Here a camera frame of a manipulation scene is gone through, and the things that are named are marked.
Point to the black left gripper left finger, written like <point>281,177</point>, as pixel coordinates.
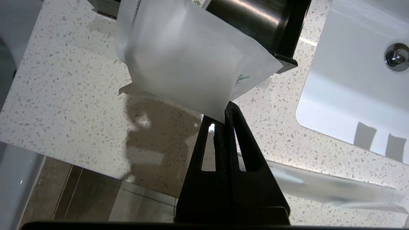
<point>198,198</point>

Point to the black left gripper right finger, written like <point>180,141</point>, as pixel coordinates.
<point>258,198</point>

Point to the white shower cap packet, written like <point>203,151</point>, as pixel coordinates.
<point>185,60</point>

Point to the black plastic tray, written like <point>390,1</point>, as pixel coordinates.
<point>255,19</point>

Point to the white sink basin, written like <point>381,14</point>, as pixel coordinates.
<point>345,80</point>

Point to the white ceramic floor fixture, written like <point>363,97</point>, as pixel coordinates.
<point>16,191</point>

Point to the chrome sink drain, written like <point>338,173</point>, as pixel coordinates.
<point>397,57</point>

